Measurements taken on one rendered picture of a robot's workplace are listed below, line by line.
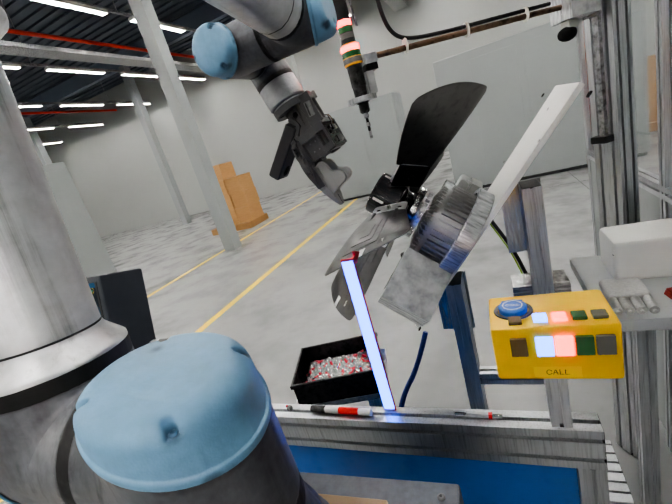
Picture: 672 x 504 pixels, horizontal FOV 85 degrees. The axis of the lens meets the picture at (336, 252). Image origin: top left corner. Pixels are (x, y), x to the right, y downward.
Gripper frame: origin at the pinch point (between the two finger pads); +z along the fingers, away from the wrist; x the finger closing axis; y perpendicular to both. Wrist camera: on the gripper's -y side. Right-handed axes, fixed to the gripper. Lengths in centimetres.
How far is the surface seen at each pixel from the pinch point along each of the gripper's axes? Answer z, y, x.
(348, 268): 10.8, 1.0, -12.5
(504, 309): 26.7, 21.2, -14.1
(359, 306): 18.1, -1.2, -12.6
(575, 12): -7, 57, 55
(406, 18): -311, -67, 1235
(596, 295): 31.4, 32.9, -9.9
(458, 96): -4.7, 27.1, 23.0
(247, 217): -48, -529, 646
